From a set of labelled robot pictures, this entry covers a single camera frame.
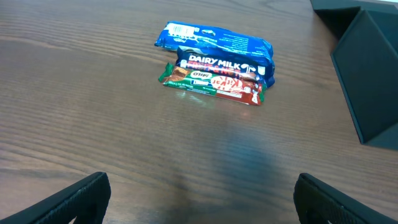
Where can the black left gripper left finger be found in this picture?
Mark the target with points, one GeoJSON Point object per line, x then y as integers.
{"type": "Point", "coordinates": [84, 202]}

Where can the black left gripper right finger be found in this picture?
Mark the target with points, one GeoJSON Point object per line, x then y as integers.
{"type": "Point", "coordinates": [319, 203]}

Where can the blue Oreo cookie pack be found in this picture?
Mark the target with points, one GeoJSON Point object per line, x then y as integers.
{"type": "Point", "coordinates": [209, 40]}

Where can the KitKat Milo chocolate bar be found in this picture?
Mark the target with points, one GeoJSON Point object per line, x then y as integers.
{"type": "Point", "coordinates": [213, 84]}

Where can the dark green open box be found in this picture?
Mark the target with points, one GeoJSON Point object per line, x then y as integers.
{"type": "Point", "coordinates": [365, 61]}

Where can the Dairy Milk chocolate bar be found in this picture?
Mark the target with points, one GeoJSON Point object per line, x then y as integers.
{"type": "Point", "coordinates": [227, 64]}

